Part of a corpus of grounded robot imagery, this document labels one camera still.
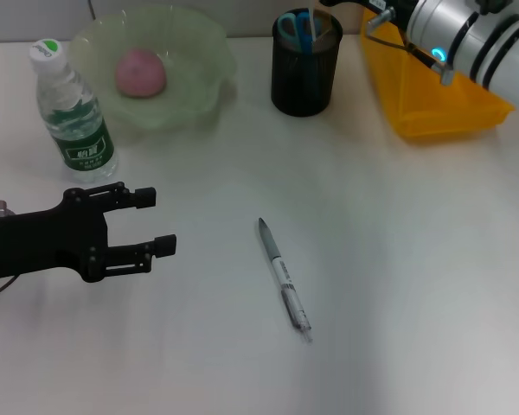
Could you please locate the yellow plastic storage bin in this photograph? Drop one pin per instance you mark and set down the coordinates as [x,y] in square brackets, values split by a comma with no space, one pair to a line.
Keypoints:
[441,108]

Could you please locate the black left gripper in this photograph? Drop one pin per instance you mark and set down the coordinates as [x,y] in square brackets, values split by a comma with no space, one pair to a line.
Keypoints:
[39,242]

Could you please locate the blue scissors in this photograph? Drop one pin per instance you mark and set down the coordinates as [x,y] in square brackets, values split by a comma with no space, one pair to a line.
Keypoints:
[303,34]

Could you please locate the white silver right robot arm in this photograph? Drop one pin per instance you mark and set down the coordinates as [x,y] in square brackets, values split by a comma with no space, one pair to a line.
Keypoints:
[493,47]

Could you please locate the green translucent fruit bowl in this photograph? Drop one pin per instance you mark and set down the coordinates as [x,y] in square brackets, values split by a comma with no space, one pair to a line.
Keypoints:
[190,86]

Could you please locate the black mesh pen holder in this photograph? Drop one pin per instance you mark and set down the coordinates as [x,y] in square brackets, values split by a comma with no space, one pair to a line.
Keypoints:
[305,86]

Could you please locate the green label water bottle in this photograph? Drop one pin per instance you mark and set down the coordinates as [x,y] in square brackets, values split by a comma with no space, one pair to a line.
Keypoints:
[84,142]

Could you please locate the right gripper silver connector plug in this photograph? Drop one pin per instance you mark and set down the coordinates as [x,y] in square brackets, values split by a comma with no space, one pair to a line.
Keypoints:
[380,18]

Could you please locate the left gripper silver connector plug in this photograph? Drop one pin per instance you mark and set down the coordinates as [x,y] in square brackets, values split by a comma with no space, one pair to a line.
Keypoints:
[2,208]

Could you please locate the gripper silver connector plug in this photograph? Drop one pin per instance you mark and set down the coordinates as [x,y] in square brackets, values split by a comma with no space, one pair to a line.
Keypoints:
[2,208]
[380,18]

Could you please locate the pink peach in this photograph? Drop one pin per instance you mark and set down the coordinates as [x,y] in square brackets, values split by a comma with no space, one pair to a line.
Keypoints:
[139,73]

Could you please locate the grey white pen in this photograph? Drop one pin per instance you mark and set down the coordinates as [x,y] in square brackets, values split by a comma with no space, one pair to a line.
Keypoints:
[277,263]

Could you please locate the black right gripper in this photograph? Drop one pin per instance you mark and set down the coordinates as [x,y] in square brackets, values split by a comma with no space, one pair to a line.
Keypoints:
[359,4]

